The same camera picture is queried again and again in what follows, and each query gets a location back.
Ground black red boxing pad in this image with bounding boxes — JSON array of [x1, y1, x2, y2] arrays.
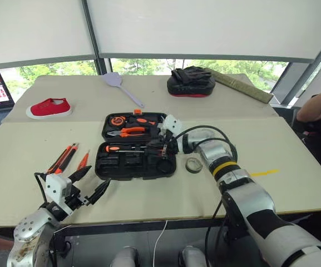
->
[[166, 72, 217, 98]]

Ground orange black ratchet handle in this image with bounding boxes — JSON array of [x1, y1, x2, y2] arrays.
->
[[129, 116, 157, 127]]

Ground black plastic tool case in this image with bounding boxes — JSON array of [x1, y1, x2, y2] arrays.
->
[[94, 108, 177, 181]]

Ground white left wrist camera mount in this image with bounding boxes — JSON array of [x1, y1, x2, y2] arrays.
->
[[45, 173, 73, 217]]

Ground grey tape roll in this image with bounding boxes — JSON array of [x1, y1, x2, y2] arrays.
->
[[184, 156, 204, 174]]

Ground wide white roller blind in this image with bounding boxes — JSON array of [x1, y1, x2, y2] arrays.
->
[[86, 0, 321, 64]]

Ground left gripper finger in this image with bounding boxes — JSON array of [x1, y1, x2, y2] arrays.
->
[[87, 178, 112, 206], [67, 165, 92, 185]]

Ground red slip-on shoe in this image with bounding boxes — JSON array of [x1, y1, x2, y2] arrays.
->
[[25, 97, 74, 121]]

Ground grey window pillar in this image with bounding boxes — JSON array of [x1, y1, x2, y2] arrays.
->
[[81, 0, 111, 76]]

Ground black table frame bar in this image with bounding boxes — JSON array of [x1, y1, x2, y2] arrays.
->
[[0, 212, 317, 238]]

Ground thin white cable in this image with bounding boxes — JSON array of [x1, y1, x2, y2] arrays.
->
[[152, 219, 169, 267]]

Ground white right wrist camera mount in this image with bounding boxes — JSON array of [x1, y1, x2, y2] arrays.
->
[[160, 114, 183, 139]]

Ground orange black screwdriver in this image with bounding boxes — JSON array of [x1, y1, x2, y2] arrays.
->
[[105, 145, 146, 154]]

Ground yellow tape strip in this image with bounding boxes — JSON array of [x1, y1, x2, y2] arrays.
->
[[250, 169, 279, 177]]

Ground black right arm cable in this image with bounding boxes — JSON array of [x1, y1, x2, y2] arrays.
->
[[173, 125, 238, 267]]

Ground orange handled pliers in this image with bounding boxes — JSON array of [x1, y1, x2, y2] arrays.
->
[[107, 126, 146, 139]]

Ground black gloves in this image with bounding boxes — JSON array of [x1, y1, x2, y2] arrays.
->
[[171, 66, 213, 85]]

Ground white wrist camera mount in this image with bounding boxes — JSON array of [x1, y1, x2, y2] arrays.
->
[[160, 114, 183, 139], [45, 173, 73, 217]]

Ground narrow white roller blind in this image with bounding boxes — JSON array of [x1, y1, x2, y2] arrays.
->
[[0, 0, 97, 69]]

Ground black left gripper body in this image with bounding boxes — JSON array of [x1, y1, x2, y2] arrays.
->
[[65, 186, 92, 211]]

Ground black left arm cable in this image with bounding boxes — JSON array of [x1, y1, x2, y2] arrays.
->
[[33, 172, 72, 267]]

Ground grey rounded shape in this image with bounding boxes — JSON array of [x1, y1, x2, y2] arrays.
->
[[177, 245, 209, 267], [110, 245, 140, 267]]

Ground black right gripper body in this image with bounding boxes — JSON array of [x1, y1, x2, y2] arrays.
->
[[160, 134, 180, 161]]

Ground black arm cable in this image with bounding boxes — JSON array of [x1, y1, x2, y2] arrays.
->
[[33, 172, 72, 267], [173, 125, 238, 267]]

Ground lilac plastic spatula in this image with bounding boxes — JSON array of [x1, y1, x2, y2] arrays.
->
[[102, 71, 145, 108]]

